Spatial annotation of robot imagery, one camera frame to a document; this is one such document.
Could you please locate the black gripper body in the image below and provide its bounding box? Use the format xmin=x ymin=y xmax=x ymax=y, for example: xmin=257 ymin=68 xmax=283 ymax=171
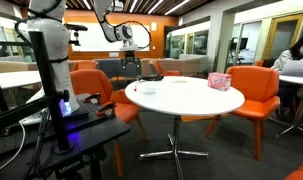
xmin=124 ymin=49 xmax=138 ymax=61

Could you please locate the orange armchair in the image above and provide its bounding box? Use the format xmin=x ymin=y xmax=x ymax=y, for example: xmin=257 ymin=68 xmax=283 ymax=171
xmin=149 ymin=59 xmax=182 ymax=77
xmin=204 ymin=65 xmax=281 ymax=162
xmin=70 ymin=59 xmax=99 ymax=72
xmin=180 ymin=114 xmax=222 ymax=139
xmin=284 ymin=156 xmax=303 ymax=180
xmin=69 ymin=68 xmax=149 ymax=178

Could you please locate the whiteboard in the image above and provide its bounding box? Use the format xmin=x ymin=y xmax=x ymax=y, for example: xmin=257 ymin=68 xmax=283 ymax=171
xmin=71 ymin=22 xmax=151 ymax=53

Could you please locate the beige sofa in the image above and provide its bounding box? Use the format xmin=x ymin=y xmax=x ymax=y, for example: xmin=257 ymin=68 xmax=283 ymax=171
xmin=140 ymin=55 xmax=209 ymax=77

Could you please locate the black robot cart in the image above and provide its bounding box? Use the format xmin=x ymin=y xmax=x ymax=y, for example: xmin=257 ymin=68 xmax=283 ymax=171
xmin=0 ymin=93 xmax=131 ymax=180

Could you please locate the black upright pole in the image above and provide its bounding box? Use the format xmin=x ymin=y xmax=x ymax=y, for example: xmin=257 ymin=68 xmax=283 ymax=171
xmin=28 ymin=30 xmax=74 ymax=154

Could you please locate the pink cardboard box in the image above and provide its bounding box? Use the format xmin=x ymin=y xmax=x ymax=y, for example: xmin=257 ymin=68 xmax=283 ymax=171
xmin=207 ymin=72 xmax=233 ymax=92

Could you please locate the white rectangular table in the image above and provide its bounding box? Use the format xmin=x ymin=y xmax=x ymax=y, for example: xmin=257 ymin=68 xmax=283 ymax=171
xmin=0 ymin=70 xmax=42 ymax=91

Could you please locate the woman in white top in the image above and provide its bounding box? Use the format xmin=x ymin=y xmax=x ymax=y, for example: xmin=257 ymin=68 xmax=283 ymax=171
xmin=270 ymin=34 xmax=303 ymax=118

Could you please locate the white round side table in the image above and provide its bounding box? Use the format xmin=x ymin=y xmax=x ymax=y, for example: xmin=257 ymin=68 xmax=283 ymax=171
xmin=276 ymin=74 xmax=303 ymax=138

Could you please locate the silver laptop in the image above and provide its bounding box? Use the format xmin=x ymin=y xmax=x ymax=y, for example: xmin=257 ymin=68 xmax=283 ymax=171
xmin=280 ymin=59 xmax=303 ymax=78

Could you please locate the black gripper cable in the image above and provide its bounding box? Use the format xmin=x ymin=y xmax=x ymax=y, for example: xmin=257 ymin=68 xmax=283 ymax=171
xmin=102 ymin=0 xmax=152 ymax=51

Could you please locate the black clamp orange handle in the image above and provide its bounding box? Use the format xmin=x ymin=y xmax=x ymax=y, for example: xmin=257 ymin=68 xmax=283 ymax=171
xmin=96 ymin=102 xmax=117 ymax=117
xmin=83 ymin=93 xmax=102 ymax=104

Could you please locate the black stereo camera on stand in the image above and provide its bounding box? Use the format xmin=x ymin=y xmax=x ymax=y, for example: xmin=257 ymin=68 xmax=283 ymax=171
xmin=64 ymin=23 xmax=89 ymax=47

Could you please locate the chrome table pedestal base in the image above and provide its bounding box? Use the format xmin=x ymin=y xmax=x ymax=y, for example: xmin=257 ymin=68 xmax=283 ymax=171
xmin=139 ymin=114 xmax=210 ymax=180

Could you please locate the black cable on arm base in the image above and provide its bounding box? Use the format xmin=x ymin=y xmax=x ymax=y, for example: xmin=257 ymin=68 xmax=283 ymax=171
xmin=14 ymin=0 xmax=64 ymax=64

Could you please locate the black cable bundle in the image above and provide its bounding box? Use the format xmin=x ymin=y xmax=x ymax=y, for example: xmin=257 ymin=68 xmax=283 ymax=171
xmin=24 ymin=109 xmax=52 ymax=180

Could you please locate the white cable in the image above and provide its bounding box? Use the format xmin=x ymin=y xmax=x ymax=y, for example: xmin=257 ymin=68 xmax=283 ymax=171
xmin=0 ymin=121 xmax=27 ymax=176

